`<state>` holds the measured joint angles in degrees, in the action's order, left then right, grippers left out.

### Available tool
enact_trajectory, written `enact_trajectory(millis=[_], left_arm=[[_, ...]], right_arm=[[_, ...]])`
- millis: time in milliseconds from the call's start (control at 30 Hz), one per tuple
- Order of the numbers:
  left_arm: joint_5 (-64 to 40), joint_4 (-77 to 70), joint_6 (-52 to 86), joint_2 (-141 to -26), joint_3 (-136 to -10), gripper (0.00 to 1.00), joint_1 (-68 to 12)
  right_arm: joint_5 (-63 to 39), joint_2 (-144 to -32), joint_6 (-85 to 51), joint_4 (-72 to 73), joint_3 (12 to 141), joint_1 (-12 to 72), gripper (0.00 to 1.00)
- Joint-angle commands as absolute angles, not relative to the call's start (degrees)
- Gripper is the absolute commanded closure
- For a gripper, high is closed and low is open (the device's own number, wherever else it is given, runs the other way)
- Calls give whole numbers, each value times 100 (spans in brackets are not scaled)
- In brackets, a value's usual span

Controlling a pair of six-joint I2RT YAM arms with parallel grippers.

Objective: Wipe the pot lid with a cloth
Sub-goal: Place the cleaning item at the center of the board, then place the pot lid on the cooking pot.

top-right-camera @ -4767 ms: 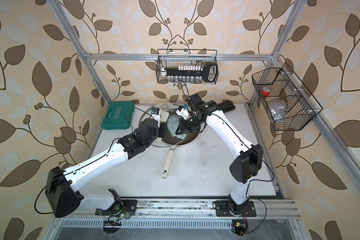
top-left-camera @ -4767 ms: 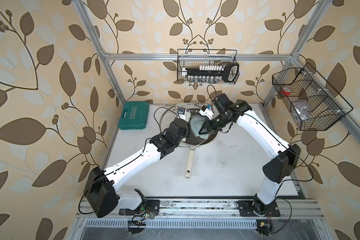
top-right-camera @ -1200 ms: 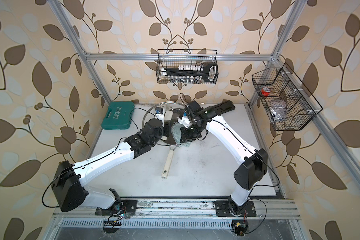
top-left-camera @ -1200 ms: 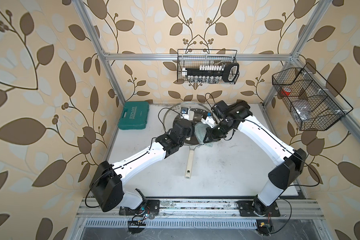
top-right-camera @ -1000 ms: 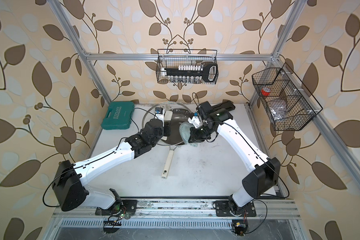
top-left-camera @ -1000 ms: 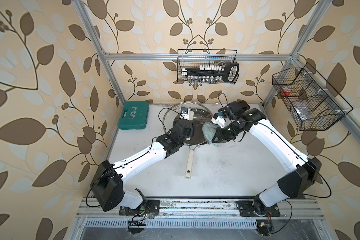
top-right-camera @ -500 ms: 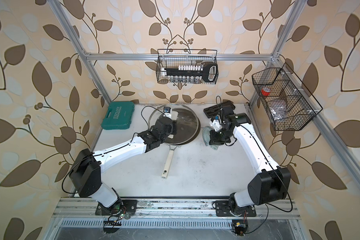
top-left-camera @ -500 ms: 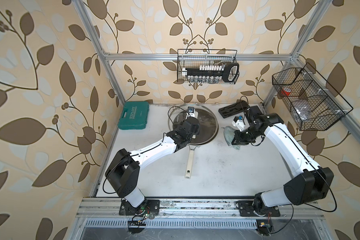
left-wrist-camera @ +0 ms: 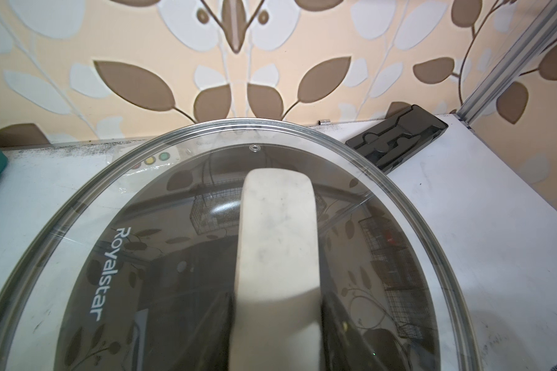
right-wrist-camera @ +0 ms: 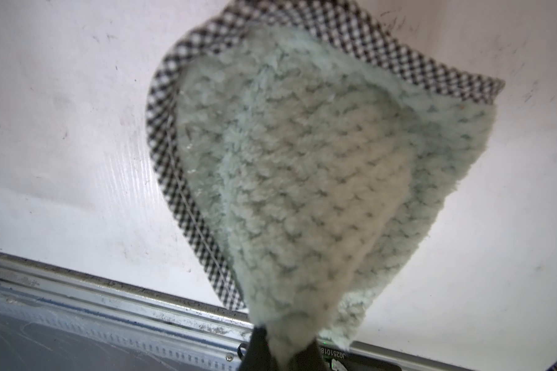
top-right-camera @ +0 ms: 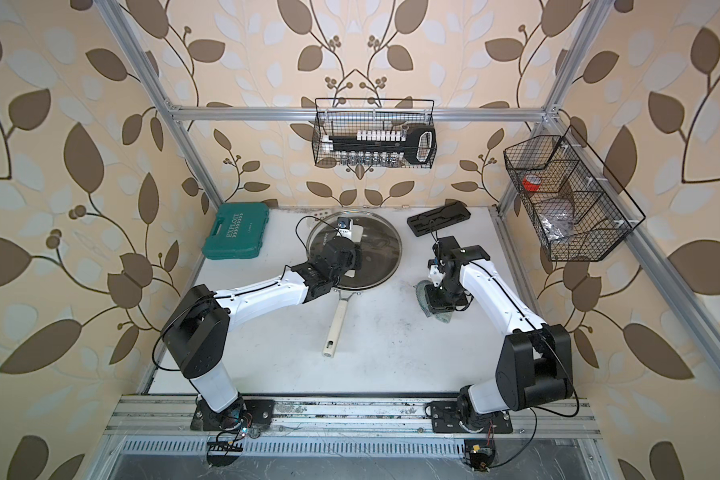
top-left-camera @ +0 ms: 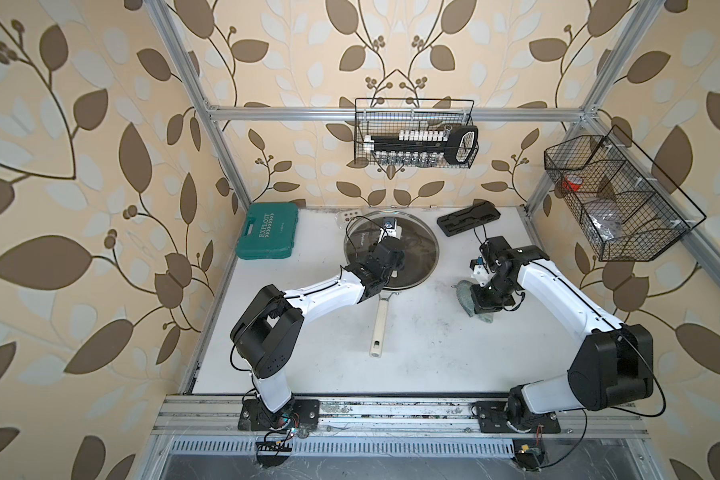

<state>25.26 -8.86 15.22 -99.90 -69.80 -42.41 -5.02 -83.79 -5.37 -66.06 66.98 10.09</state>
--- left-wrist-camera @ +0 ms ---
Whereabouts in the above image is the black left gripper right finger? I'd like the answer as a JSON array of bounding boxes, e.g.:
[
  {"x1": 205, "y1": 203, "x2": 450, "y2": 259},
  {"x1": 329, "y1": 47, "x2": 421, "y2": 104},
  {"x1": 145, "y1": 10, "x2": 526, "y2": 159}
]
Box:
[{"x1": 321, "y1": 292, "x2": 376, "y2": 370}]

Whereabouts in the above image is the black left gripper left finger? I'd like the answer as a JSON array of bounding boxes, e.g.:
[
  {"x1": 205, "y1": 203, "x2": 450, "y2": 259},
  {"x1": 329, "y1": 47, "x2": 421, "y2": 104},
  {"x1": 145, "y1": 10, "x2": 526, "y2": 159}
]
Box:
[{"x1": 204, "y1": 292, "x2": 235, "y2": 370}]

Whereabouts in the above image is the glass pot lid cream handle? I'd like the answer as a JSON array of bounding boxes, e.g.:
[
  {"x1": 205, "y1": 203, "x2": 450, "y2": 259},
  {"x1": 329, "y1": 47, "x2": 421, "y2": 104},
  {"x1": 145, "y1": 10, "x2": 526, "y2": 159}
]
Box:
[{"x1": 0, "y1": 119, "x2": 481, "y2": 370}]

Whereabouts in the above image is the cream frying pan dark interior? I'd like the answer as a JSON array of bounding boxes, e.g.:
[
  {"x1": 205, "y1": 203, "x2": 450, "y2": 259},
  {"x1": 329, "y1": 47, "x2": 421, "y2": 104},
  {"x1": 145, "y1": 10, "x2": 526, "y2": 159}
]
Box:
[{"x1": 54, "y1": 145, "x2": 441, "y2": 370}]

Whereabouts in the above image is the aluminium frame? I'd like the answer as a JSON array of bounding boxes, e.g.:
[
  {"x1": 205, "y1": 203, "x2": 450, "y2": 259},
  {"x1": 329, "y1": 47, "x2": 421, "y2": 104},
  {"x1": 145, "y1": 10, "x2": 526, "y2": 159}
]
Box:
[{"x1": 455, "y1": 1, "x2": 557, "y2": 128}]

